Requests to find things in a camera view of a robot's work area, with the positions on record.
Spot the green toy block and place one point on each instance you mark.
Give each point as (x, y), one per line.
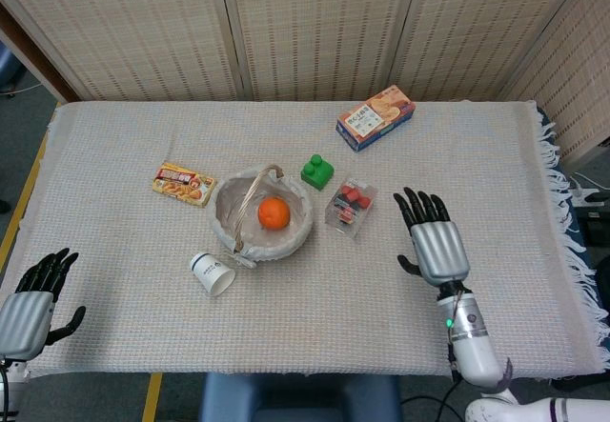
(317, 170)

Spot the orange blue cookie box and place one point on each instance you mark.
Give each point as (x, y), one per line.
(375, 117)

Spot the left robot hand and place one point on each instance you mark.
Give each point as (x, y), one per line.
(26, 319)

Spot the blue office chair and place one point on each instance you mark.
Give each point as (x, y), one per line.
(8, 67)

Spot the beige woven tablecloth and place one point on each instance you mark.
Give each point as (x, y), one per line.
(305, 298)

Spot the wicker basket with fabric lining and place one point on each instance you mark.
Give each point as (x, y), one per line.
(261, 222)

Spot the folding bamboo screen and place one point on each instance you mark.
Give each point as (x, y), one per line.
(305, 31)

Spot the white paper cup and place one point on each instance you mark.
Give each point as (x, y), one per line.
(213, 273)

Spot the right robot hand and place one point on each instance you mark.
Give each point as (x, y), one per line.
(436, 246)

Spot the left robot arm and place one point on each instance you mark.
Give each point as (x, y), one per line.
(10, 386)

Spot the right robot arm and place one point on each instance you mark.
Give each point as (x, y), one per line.
(472, 341)

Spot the clear box with red items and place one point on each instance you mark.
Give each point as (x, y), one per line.
(351, 205)

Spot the yellow curry box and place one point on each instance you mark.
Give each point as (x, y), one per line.
(183, 185)

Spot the orange fruit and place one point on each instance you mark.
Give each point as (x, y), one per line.
(274, 212)

